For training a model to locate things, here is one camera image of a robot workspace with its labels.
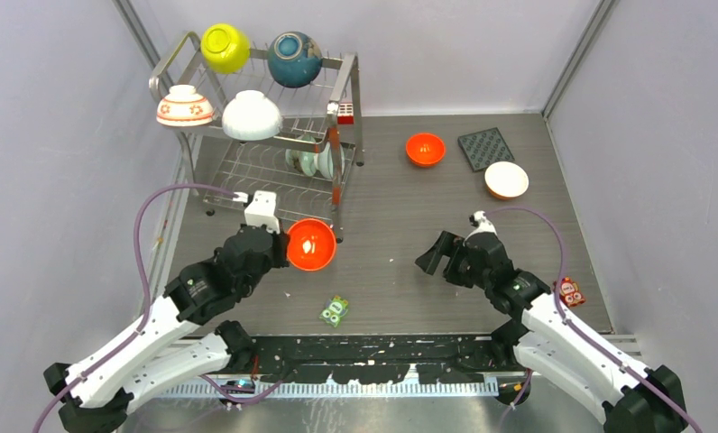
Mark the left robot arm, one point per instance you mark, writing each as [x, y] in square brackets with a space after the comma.
[98, 393]

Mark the dark blue ceramic bowl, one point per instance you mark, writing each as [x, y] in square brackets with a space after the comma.
[294, 59]

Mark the red white toy block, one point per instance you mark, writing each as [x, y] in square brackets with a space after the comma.
[345, 113]

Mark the orange plastic bowl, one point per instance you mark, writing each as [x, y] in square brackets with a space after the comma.
[312, 245]
[425, 149]

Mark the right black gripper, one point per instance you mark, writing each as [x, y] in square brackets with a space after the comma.
[446, 244]

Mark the metal two-tier dish rack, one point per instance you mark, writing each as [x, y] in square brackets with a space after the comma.
[309, 124]

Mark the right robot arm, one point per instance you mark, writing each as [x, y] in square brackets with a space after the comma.
[546, 337]

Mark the dark grey studded baseplate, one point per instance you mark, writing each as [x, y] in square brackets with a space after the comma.
[483, 148]

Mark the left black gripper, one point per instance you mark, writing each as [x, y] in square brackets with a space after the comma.
[280, 242]

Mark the yellow bowl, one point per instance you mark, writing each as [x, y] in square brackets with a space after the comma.
[224, 48]

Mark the orange bowl white inside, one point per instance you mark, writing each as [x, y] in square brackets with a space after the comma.
[506, 180]

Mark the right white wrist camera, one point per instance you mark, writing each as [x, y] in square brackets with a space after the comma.
[481, 224]

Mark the pale green ceramic bowl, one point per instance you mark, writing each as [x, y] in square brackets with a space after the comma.
[304, 163]

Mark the white bowl red pattern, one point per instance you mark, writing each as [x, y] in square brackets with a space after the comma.
[184, 106]

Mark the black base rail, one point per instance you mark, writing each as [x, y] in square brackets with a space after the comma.
[374, 359]

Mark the plain white bowl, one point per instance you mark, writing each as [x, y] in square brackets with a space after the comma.
[251, 116]

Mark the green owl puzzle piece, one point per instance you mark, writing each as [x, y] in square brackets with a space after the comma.
[334, 311]

